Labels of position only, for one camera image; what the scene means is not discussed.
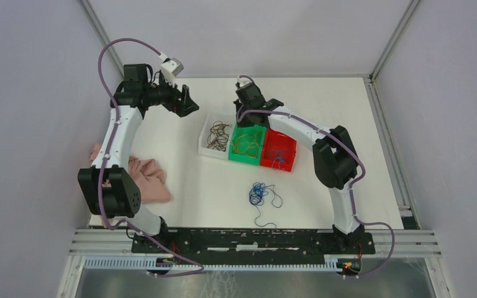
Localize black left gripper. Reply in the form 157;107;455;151
143;72;199;117

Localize brown cable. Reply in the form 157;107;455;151
206;120;233;152

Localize blue cable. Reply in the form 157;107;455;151
270;146;292;170

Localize blue cables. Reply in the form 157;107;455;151
248;182;284;230

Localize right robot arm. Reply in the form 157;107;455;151
234;76;365;253

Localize clear plastic bin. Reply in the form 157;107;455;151
198;112;236;160

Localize green plastic bin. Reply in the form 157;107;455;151
228;125;267;166

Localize red plastic bin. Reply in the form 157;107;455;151
260;129;297;173

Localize pink cloth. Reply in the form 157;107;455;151
89;142;173;204

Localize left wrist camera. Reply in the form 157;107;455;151
159;53;184;88

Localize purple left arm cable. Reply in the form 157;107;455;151
98;37;205;278

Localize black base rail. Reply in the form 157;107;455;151
131;227;376;266

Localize white slotted cable duct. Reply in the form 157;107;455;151
83;255;340;273

